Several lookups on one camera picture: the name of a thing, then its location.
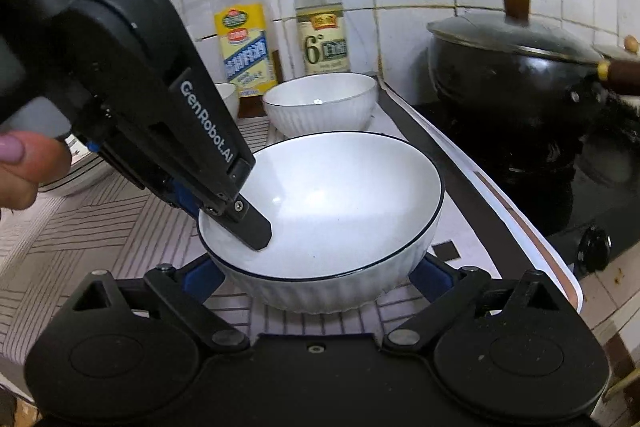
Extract clear vinegar bottle yellow cap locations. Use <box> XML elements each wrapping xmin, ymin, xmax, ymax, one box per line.
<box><xmin>294</xmin><ymin>0</ymin><xmax>352</xmax><ymax>76</ymax></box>

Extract black gas stove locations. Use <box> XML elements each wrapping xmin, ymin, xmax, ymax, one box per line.
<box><xmin>380</xmin><ymin>77</ymin><xmax>640</xmax><ymax>280</ymax></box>

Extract white ribbed bowl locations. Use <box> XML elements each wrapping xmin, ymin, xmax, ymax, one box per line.
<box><xmin>215</xmin><ymin>83</ymin><xmax>239</xmax><ymax>120</ymax></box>
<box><xmin>197</xmin><ymin>132</ymin><xmax>446</xmax><ymax>315</ymax></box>
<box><xmin>262</xmin><ymin>73</ymin><xmax>379</xmax><ymax>140</ymax></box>

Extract cream enamel pot with lid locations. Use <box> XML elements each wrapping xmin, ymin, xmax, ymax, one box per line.
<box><xmin>600</xmin><ymin>35</ymin><xmax>640</xmax><ymax>60</ymax></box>

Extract cooking wine bottle yellow label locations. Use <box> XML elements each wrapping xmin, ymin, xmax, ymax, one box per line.
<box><xmin>214</xmin><ymin>0</ymin><xmax>279</xmax><ymax>118</ymax></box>

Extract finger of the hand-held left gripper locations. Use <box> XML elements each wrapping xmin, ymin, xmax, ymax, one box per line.
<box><xmin>167</xmin><ymin>67</ymin><xmax>273</xmax><ymax>253</ymax></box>
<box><xmin>90</xmin><ymin>106</ymin><xmax>217</xmax><ymax>222</ymax></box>

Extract black stove knob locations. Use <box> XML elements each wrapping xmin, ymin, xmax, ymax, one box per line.
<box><xmin>577</xmin><ymin>226</ymin><xmax>612</xmax><ymax>274</ymax></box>

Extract black pot with glass lid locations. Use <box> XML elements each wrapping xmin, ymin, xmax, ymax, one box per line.
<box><xmin>426</xmin><ymin>0</ymin><xmax>640</xmax><ymax>180</ymax></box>

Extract person's left hand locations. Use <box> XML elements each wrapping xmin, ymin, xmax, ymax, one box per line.
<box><xmin>0</xmin><ymin>130</ymin><xmax>74</xmax><ymax>214</ymax></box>

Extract striped table cover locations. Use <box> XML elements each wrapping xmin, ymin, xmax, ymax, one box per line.
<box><xmin>0</xmin><ymin>77</ymin><xmax>584</xmax><ymax>339</ymax></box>

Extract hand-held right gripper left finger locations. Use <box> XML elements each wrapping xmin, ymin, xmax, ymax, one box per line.
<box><xmin>69</xmin><ymin>253</ymin><xmax>252</xmax><ymax>356</ymax></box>

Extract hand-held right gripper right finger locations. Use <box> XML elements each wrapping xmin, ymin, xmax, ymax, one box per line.
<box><xmin>382</xmin><ymin>256</ymin><xmax>562</xmax><ymax>355</ymax></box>

